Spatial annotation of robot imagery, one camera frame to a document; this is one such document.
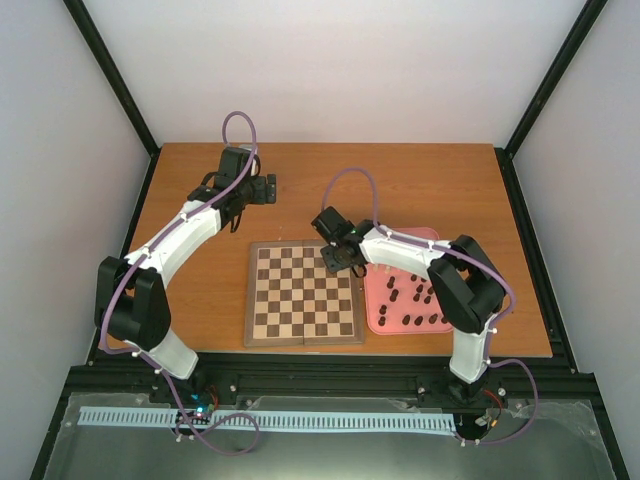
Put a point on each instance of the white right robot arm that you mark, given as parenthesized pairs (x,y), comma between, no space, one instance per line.
(472,295)

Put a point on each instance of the light blue cable duct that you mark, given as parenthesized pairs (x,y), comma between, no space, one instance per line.
(272,421)

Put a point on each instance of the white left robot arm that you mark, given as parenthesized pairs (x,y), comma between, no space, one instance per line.
(131,301)

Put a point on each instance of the wooden chessboard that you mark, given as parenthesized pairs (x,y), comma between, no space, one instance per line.
(294,300)

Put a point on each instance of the pink plastic tray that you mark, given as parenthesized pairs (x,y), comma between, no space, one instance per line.
(400,310)

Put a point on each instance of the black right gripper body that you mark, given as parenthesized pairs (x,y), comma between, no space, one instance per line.
(336,264)

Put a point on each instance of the black frame post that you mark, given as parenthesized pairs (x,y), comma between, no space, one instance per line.
(569,48)
(109,68)

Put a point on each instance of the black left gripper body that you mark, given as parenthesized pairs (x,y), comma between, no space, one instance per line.
(260,198)

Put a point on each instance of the left black frame post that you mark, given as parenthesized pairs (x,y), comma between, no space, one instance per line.
(109,68)

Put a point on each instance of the right black frame post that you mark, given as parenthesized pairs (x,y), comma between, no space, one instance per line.
(569,48)

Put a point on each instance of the black aluminium frame rail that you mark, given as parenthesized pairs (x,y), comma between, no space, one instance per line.
(233,375)

